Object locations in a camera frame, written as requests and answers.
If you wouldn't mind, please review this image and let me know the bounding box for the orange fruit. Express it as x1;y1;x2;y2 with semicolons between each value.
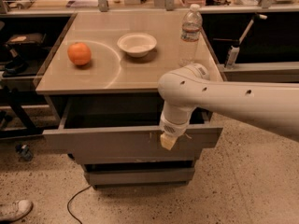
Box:
67;42;92;65

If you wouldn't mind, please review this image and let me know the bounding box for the black floor cable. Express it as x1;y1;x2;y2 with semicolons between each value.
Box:
66;184;93;224

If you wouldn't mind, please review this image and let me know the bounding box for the clear plastic water bottle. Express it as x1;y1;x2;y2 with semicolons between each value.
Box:
178;4;203;66

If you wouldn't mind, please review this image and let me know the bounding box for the grey top drawer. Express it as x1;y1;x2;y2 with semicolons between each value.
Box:
42;97;224;166

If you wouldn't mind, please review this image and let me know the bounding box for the grey drawer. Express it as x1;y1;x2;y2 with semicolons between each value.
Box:
42;97;224;166
84;167;195;186

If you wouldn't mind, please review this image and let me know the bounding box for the white bowl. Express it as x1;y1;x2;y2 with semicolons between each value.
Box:
117;33;157;58

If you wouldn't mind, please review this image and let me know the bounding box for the grey bottom drawer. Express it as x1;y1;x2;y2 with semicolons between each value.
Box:
84;167;195;186

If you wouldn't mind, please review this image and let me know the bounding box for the black chair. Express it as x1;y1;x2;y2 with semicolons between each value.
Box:
0;19;58;139

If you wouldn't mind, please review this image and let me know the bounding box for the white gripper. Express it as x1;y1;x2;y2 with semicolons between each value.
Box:
159;114;189;150

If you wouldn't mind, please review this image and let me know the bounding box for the grey drawer cabinet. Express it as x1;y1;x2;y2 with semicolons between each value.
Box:
35;10;226;191

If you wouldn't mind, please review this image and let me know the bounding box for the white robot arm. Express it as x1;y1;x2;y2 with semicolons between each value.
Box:
158;64;299;150

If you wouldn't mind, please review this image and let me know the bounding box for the white sneaker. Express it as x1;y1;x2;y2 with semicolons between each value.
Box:
0;200;33;222

